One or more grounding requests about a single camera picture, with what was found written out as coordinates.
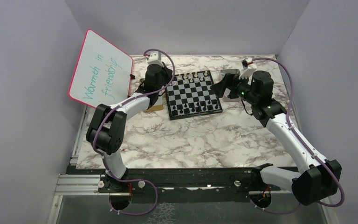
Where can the pink framed whiteboard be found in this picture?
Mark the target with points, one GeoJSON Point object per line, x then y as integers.
{"type": "Point", "coordinates": [102, 74]}

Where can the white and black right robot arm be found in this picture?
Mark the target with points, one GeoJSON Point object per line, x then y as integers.
{"type": "Point", "coordinates": [317, 177]}

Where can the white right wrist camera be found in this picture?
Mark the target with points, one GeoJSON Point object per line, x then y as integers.
{"type": "Point", "coordinates": [249, 67]}

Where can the black and white chessboard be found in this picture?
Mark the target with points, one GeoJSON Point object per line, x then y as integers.
{"type": "Point", "coordinates": [190, 94]}

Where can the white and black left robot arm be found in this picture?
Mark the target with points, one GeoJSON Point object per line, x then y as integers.
{"type": "Point", "coordinates": [106, 130]}

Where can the aluminium extrusion rail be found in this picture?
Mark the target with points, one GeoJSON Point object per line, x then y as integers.
{"type": "Point", "coordinates": [77, 185]}

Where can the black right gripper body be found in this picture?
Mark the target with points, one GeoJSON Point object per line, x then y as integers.
{"type": "Point", "coordinates": [243, 89]}

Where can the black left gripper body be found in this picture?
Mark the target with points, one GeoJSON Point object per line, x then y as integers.
{"type": "Point", "coordinates": [165, 78]}

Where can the silver metal tin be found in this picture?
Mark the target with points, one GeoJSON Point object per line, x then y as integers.
{"type": "Point", "coordinates": [226, 96]}

